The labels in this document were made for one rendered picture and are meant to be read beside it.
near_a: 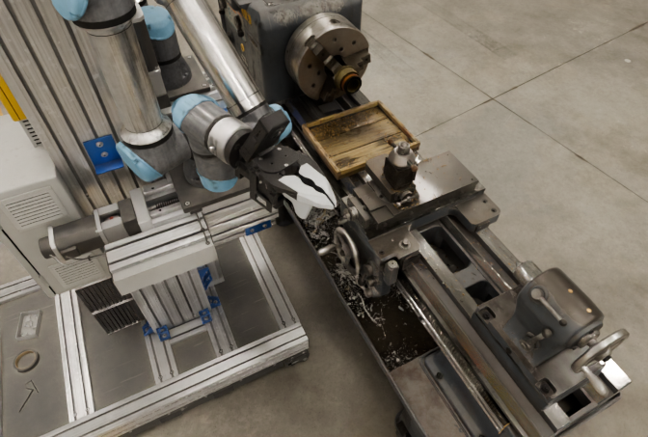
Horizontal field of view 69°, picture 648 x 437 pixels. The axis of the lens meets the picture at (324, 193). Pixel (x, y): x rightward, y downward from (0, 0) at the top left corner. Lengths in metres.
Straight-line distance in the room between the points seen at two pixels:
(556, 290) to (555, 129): 2.46
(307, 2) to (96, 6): 1.12
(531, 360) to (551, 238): 1.60
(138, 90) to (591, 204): 2.68
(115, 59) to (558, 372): 1.24
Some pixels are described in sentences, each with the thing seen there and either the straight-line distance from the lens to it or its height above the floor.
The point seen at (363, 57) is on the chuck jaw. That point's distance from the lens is 1.88.
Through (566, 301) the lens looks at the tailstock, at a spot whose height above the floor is 1.14.
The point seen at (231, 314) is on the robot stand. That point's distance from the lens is 2.18.
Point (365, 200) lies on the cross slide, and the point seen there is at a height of 0.97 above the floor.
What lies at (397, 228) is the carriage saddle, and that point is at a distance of 1.53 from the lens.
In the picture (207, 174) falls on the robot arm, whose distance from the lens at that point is 0.93.
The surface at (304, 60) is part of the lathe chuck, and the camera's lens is 1.81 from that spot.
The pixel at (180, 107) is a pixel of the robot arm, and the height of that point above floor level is 1.59.
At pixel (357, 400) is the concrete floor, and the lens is 2.22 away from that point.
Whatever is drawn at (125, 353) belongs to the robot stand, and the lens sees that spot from 2.22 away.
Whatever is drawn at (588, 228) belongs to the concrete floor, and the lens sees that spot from 3.05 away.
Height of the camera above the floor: 2.11
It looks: 48 degrees down
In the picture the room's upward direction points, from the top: straight up
